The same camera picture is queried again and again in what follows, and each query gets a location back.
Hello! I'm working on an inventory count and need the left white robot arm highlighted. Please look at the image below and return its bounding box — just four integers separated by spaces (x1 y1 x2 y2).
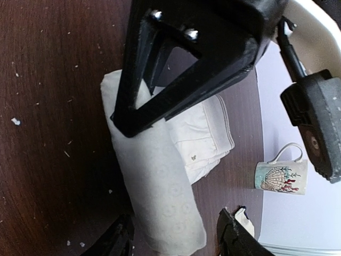
110 1 340 138

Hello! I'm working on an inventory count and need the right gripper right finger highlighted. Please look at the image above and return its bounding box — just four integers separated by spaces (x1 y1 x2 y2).
217 208 274 256

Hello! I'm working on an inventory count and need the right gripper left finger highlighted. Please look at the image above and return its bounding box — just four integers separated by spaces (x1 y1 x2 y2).
82 214 134 256

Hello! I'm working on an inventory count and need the cream underwear navy trim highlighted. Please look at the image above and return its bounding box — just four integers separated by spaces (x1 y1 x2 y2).
234 206 255 238

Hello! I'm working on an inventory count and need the cream boxer underwear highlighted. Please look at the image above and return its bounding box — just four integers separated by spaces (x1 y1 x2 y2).
101 70 234 255

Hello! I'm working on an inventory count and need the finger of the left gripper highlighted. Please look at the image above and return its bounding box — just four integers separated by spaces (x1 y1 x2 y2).
111 1 288 138

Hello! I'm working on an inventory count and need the white patterned ceramic mug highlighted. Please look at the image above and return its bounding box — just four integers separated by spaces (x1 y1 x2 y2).
254 142 308 195

